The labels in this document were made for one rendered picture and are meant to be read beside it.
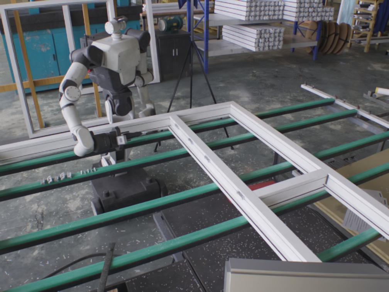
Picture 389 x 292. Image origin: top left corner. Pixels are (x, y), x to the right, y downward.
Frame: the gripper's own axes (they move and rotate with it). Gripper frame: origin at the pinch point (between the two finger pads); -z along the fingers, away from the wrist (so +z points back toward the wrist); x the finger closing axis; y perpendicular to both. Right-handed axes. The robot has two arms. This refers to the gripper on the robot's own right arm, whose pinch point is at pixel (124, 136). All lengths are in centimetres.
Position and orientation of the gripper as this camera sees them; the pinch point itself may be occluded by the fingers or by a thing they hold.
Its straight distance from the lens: 172.5
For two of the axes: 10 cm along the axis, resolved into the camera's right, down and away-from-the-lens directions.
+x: -1.8, -9.8, -1.3
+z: -7.2, 2.1, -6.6
